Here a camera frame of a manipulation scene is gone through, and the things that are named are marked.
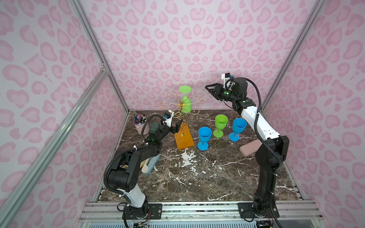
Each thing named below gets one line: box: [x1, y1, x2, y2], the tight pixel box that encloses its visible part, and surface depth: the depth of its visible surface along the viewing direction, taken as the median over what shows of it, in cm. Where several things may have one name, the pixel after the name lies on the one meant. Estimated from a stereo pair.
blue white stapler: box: [141, 154, 161, 175], surface depth 88 cm
